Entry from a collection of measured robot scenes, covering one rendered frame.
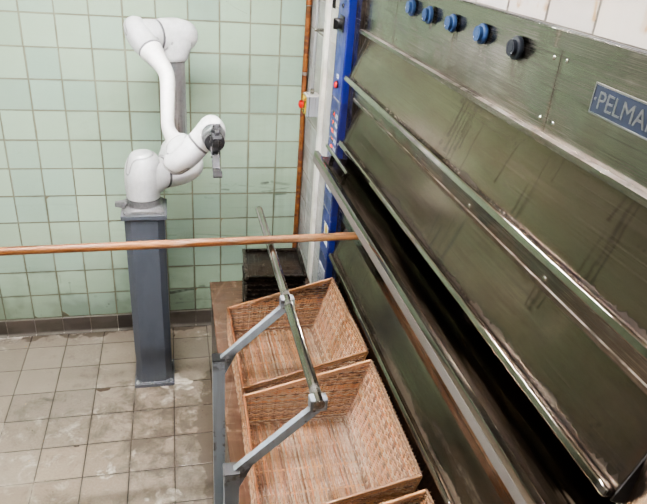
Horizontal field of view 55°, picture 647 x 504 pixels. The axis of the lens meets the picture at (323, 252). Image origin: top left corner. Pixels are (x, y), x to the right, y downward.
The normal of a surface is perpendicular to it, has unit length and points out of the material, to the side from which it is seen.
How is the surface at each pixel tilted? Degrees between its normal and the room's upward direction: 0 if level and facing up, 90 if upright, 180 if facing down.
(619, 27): 90
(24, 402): 0
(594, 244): 70
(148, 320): 90
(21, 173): 90
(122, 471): 0
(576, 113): 91
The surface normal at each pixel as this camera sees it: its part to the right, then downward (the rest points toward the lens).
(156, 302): 0.22, 0.47
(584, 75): -0.97, 0.04
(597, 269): -0.89, -0.27
